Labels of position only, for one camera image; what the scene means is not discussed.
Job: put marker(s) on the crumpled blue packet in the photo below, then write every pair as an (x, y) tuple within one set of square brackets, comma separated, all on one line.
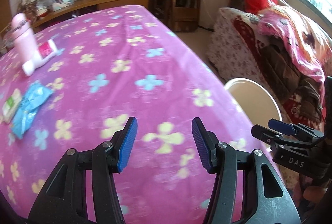
[(28, 107)]

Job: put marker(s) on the pink bottle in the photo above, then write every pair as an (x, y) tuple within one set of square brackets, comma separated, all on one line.
[(22, 40)]

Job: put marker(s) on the pink printed blanket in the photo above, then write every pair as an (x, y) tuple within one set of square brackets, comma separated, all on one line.
[(298, 37)]

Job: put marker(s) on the person's right hand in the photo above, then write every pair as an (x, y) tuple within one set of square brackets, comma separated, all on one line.
[(315, 193)]

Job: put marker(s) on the pink floral blanket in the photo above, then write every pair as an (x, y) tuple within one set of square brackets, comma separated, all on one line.
[(155, 71)]

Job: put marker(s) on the red plastic bag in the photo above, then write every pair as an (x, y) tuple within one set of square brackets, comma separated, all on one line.
[(256, 1)]

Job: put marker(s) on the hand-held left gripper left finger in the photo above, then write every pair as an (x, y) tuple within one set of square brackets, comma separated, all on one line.
[(127, 146)]

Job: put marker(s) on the sofa with floral cover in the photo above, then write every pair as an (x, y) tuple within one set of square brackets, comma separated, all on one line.
[(228, 45)]

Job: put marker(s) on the brown coat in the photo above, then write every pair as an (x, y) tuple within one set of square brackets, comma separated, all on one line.
[(282, 68)]

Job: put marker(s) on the long wooden cabinet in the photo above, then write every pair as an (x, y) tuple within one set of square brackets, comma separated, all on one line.
[(116, 1)]

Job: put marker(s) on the pink white tube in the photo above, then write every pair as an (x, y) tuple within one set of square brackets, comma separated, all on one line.
[(44, 53)]

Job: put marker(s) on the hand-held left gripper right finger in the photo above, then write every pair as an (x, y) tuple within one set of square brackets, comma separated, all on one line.
[(202, 146)]

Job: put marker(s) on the small white green carton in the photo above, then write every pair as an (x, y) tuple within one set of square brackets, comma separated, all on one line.
[(11, 106)]

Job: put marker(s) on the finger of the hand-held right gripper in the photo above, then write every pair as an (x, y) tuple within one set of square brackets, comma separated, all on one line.
[(281, 126), (264, 134)]

